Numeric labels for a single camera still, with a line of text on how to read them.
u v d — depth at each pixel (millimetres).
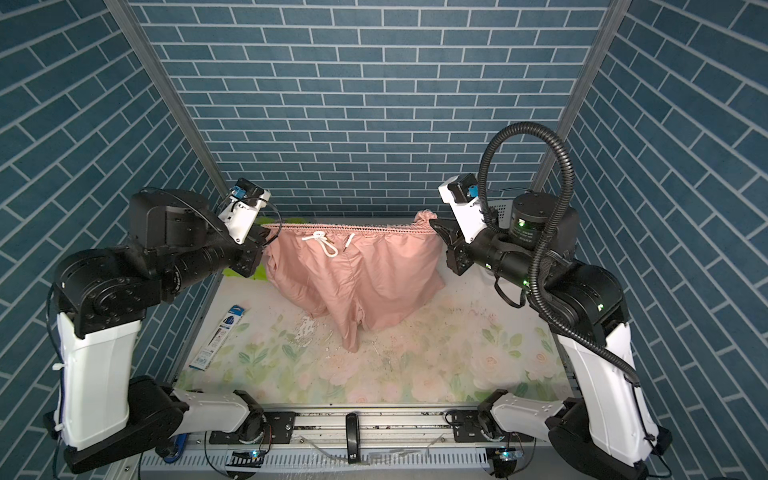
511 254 381
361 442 718
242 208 419
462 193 373
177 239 337
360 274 671
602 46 764
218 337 882
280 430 738
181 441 649
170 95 841
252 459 722
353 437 705
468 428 736
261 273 475
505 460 717
